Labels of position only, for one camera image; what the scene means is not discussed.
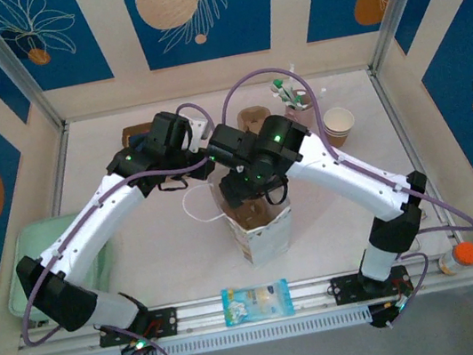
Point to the dark blue napkin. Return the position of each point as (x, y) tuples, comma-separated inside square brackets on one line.
[(137, 141)]

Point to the stack of brown paper cups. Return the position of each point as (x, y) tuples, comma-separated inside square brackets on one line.
[(338, 123)]

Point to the white animal print paper bag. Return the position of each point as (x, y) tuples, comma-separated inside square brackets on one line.
[(265, 245)]

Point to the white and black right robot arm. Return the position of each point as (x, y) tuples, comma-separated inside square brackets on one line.
[(350, 184)]

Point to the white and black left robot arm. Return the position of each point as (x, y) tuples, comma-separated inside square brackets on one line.
[(92, 229)]

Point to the cardboard napkin box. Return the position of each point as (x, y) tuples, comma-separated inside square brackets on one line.
[(130, 132)]

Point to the stack of pulp cup carriers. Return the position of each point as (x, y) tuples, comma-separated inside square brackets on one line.
[(249, 117)]

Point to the pink straw holder cup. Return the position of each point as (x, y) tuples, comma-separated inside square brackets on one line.
[(305, 117)]

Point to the green tipped wrapped straw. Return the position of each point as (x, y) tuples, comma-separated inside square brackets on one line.
[(273, 89), (278, 84)]

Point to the blue snack packet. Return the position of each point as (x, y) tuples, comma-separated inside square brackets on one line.
[(256, 301)]

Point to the mint green tray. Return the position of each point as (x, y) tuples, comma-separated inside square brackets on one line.
[(34, 236)]

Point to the black controller board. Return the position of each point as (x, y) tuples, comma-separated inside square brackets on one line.
[(131, 354), (382, 316)]

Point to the orange capped bottle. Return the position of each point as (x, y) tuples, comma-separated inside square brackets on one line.
[(465, 253)]

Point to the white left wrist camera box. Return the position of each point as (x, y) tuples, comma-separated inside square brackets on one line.
[(199, 129)]

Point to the aluminium table edge rail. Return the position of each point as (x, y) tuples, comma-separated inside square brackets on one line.
[(395, 116), (60, 169)]

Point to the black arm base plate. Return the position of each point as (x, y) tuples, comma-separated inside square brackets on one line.
[(167, 322), (344, 290)]

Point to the aluminium mounting rail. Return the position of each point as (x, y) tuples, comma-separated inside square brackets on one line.
[(204, 313)]

